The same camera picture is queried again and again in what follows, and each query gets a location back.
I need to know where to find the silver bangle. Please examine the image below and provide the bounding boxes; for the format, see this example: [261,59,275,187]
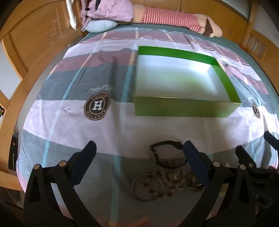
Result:
[131,174,164,201]

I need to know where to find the wooden bed frame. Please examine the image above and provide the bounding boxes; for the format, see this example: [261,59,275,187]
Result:
[0,0,92,197]

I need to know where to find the wooden cabinet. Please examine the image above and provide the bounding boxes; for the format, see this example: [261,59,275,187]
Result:
[181,0,279,66]

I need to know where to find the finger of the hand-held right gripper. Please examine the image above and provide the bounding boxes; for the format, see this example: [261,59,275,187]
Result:
[263,131,279,151]
[236,145,257,169]

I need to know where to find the beaded bracelet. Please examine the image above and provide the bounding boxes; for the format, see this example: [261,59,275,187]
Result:
[143,171,177,198]

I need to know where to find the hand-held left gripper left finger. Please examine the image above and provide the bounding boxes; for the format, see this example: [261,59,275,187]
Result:
[24,141,107,227]

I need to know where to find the black bracelet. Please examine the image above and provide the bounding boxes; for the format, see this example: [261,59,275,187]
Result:
[150,141,188,168]

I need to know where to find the striped plush toy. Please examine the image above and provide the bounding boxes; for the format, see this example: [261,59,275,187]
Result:
[132,4,223,38]

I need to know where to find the white hanging cloth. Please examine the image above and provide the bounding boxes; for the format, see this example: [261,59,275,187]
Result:
[65,0,77,30]

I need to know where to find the plaid bedsheet with round badges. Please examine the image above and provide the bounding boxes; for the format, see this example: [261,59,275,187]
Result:
[16,24,279,227]

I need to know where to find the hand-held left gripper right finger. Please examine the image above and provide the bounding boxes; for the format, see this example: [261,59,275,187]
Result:
[172,140,256,227]

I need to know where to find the light blue pillow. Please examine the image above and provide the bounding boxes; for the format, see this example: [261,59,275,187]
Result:
[84,19,119,33]

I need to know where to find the pink jacket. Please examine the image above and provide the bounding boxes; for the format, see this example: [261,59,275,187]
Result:
[80,0,134,24]

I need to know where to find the green cardboard box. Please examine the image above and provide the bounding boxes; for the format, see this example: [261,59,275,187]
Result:
[133,46,242,118]

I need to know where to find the pile of gold jewelry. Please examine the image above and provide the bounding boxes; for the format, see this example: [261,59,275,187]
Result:
[166,169,204,191]

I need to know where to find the black box beside bed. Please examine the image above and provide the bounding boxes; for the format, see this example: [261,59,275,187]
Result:
[9,131,21,171]

